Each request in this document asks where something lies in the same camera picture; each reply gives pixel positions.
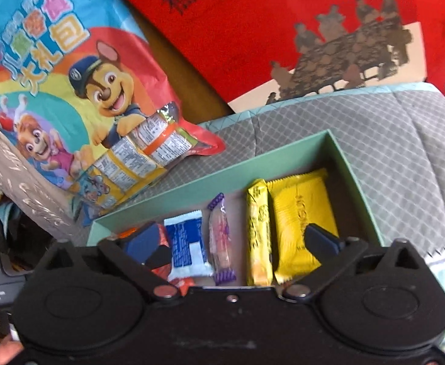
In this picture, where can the silver patterned bag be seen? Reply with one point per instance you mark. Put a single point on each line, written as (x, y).
(17, 171)

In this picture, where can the cartoon printed snack bag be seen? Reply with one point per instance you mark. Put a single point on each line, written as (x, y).
(55, 83)

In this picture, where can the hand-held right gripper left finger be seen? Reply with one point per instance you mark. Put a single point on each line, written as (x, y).
(142, 240)

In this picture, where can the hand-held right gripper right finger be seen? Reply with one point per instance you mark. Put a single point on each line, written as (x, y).
(318, 243)

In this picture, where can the purple ended sausage packet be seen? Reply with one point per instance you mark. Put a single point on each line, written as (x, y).
(219, 243)

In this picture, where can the narrow yellow snack packet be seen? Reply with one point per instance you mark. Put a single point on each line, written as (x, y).
(259, 235)

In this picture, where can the red snack packet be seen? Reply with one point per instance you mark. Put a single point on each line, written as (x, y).
(182, 285)

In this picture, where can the green cardboard box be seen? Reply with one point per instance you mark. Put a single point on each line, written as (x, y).
(245, 173)

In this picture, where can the orange snack packet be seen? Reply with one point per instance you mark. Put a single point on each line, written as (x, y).
(163, 235)

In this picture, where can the blue white snack packet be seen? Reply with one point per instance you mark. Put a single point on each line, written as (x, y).
(188, 243)

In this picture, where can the red printed gift box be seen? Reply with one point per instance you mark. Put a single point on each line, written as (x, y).
(245, 26)

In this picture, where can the large yellow snack packet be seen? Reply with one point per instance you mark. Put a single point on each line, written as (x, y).
(302, 205)

